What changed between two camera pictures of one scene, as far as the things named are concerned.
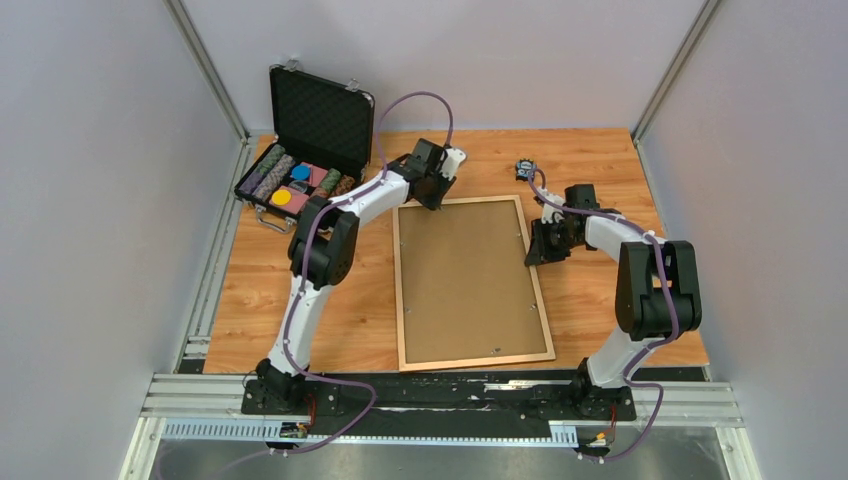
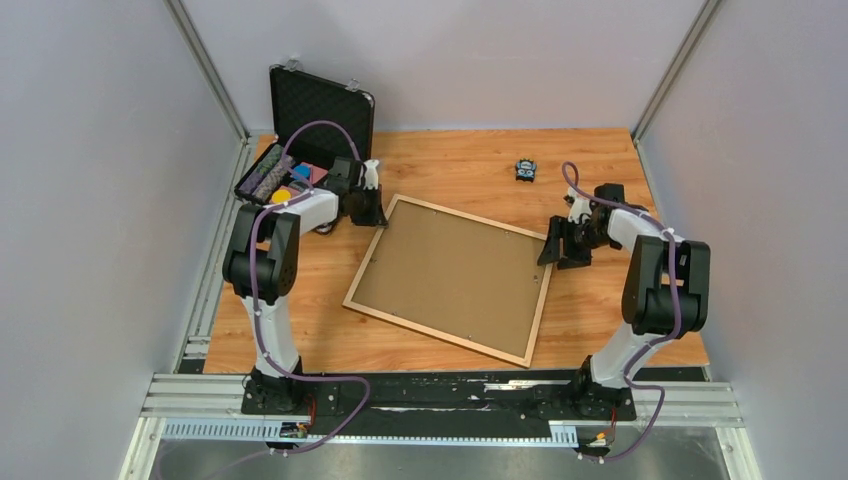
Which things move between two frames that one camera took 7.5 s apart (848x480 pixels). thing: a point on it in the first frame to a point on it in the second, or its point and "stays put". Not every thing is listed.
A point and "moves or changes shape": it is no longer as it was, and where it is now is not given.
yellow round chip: (281, 197) stays put
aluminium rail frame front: (714, 404) stays put
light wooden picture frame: (468, 364) to (360, 276)
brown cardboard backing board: (467, 290) moves or changes shape
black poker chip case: (321, 141) stays put
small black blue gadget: (522, 168) stays put
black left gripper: (435, 203) to (376, 217)
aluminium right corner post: (673, 68) stays put
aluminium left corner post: (205, 66) stays put
